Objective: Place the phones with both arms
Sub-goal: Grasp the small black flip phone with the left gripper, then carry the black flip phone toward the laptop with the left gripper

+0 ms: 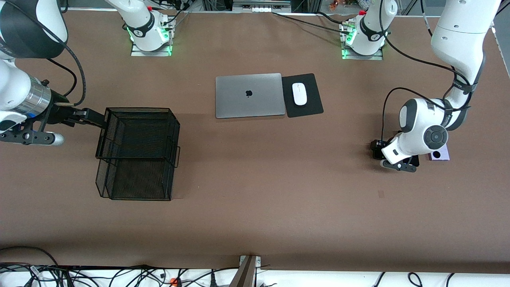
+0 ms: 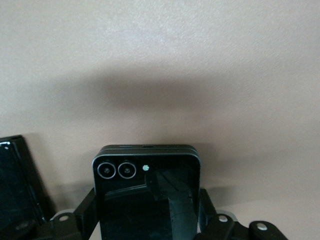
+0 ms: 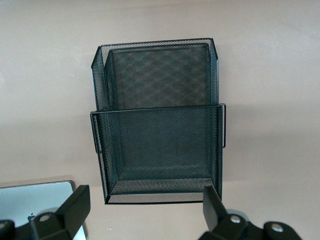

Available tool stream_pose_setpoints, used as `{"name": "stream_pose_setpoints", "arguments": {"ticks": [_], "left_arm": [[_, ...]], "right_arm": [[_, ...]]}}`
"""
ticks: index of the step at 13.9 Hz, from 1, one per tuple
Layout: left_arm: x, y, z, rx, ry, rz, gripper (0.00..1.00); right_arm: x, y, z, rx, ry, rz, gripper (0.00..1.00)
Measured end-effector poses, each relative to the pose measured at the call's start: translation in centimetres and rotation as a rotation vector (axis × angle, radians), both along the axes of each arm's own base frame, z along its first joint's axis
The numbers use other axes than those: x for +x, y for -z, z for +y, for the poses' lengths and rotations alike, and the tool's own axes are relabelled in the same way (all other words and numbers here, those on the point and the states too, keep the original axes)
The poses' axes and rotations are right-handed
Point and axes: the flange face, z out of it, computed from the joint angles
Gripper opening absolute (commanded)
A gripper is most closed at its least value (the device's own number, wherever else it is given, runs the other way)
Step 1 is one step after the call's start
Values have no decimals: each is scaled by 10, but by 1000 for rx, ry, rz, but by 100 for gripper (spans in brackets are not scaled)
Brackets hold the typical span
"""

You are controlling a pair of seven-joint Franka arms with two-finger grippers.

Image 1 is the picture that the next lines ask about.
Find lilac flip phone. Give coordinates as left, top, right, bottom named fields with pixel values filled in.
left=428, top=144, right=451, bottom=161

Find black mouse pad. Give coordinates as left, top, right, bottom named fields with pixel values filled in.
left=281, top=73, right=324, bottom=118

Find white computer mouse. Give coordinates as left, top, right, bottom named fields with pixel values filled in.
left=292, top=83, right=308, bottom=106

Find silver closed laptop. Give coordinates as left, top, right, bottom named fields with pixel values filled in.
left=215, top=73, right=286, bottom=119

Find grey power strip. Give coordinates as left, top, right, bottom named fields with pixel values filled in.
left=232, top=0, right=292, bottom=12

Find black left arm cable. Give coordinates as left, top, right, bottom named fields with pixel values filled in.
left=379, top=0, right=479, bottom=142

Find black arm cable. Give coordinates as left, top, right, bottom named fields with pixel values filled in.
left=6, top=0, right=87, bottom=107
left=379, top=0, right=479, bottom=142

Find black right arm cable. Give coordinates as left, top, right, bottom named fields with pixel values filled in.
left=6, top=0, right=87, bottom=107

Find black wire mesh basket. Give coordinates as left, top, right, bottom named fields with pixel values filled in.
left=95, top=107, right=181, bottom=201

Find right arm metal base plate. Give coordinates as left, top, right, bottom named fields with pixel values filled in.
left=131, top=39, right=173, bottom=57

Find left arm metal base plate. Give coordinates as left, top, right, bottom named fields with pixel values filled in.
left=342, top=47, right=384, bottom=61

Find short black table cable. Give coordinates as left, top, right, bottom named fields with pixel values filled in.
left=317, top=11, right=347, bottom=24

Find thick black looped cable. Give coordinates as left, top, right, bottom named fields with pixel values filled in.
left=0, top=246, right=60, bottom=287

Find long black table cable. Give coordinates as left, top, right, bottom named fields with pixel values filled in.
left=272, top=12, right=348, bottom=33

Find aluminium frame profile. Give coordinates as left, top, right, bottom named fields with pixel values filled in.
left=479, top=0, right=510, bottom=28

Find grey metal camera bracket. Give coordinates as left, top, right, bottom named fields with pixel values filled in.
left=228, top=255, right=262, bottom=287

